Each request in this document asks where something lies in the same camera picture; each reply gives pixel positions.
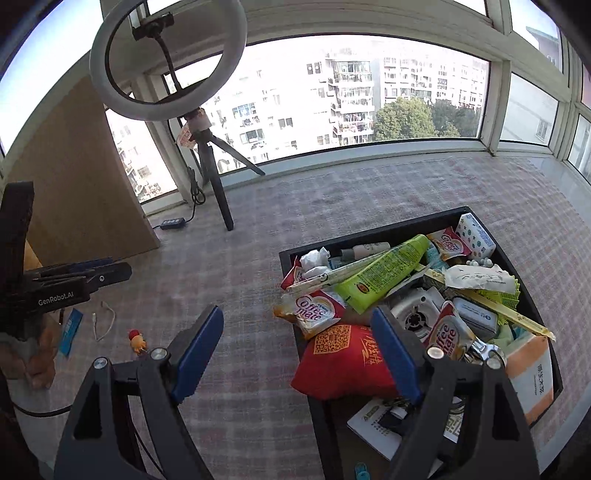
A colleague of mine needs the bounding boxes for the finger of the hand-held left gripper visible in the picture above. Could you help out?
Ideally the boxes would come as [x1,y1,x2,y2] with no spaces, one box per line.
[85,262,133,291]
[32,258,116,280]

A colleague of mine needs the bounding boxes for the black tripod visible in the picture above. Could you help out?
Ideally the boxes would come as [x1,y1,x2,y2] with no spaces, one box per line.
[191,108,266,232]

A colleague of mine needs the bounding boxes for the red snack bag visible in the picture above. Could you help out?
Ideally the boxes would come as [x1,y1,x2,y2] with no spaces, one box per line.
[291,323,402,400]

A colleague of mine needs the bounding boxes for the blue wet wipe packet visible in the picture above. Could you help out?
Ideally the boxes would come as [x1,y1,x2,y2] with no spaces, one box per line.
[59,308,85,357]

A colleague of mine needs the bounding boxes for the white tin with blue label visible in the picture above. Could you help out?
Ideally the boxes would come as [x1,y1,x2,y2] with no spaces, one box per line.
[450,296,499,342]

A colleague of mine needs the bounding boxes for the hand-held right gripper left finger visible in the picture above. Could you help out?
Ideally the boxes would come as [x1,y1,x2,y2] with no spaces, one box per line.
[54,304,225,480]

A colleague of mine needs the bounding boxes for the person's left hand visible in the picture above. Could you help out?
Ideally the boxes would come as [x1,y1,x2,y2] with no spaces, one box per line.
[25,318,60,389]

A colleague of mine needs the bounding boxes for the white ring light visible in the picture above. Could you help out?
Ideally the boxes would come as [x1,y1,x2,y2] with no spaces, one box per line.
[89,0,249,123]

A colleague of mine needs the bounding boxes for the orange tissue pack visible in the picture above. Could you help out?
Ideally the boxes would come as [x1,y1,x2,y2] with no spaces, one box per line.
[503,333,555,425]

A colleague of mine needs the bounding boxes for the chopsticks in white sleeve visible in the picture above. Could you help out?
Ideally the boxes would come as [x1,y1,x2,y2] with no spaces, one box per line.
[286,251,393,292]

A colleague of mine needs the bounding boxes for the white booklet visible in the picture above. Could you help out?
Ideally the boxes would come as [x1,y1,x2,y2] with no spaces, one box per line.
[347,397,465,462]

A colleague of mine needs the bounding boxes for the coffee creamer sachet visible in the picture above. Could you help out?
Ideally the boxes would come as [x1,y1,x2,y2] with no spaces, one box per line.
[281,256,315,289]
[427,227,472,261]
[422,300,476,363]
[273,290,347,341]

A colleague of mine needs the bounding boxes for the cardboard panel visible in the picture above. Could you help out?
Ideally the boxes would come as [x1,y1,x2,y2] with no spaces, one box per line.
[0,76,162,278]

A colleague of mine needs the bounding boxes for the white patterned tissue pack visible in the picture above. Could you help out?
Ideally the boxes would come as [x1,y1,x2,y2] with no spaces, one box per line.
[455,212,497,260]

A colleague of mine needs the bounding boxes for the black phone holder clamp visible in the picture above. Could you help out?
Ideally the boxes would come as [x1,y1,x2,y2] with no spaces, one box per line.
[131,13,175,40]

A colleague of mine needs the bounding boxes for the black ring light cable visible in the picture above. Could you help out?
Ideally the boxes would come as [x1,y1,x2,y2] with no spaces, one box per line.
[152,166,207,232]

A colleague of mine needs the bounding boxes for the chopsticks in yellow sleeve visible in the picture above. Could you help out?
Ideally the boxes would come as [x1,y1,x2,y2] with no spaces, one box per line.
[422,268,557,342]

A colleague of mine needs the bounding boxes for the black tray container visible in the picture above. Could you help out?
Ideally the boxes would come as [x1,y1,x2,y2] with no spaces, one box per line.
[278,206,564,480]

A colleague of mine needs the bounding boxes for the yellow green mesh scrubber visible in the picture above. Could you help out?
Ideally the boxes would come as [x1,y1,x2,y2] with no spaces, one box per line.
[466,281,520,308]

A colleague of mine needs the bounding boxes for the green tube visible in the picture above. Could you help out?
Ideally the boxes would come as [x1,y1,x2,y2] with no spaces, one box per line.
[335,234,431,315]

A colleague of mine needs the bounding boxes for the metal clip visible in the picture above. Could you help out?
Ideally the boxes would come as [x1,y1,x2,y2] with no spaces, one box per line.
[466,339,506,365]

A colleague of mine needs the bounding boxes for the small white bottle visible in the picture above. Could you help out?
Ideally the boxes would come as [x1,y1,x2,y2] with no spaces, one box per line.
[342,242,391,261]

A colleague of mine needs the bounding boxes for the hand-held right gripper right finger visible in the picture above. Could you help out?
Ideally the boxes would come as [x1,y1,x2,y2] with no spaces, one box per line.
[370,305,541,480]

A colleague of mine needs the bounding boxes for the white window frame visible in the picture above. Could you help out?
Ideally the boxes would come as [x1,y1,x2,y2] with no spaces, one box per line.
[0,0,591,206]

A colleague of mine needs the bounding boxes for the crumpled white wrapper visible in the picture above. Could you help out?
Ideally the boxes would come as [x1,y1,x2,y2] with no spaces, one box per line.
[443,264,515,294]

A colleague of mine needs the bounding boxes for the white handheld fan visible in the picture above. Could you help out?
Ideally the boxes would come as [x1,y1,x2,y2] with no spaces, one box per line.
[385,288,446,342]

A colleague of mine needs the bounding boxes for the crumpled white tissue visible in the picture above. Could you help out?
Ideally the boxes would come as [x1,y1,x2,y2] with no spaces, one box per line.
[300,248,331,273]

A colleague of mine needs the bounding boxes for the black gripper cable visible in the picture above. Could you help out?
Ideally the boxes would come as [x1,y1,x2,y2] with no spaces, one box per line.
[9,399,77,418]

